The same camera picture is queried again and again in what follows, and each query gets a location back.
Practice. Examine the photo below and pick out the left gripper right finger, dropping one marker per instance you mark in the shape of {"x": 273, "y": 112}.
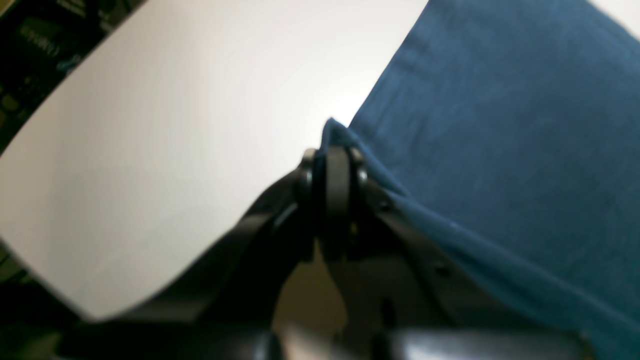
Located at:
{"x": 406, "y": 298}

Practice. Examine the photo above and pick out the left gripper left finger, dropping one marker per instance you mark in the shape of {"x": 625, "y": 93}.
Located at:
{"x": 221, "y": 307}

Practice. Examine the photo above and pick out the dark blue T-shirt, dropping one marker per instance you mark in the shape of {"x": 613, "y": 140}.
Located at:
{"x": 508, "y": 131}

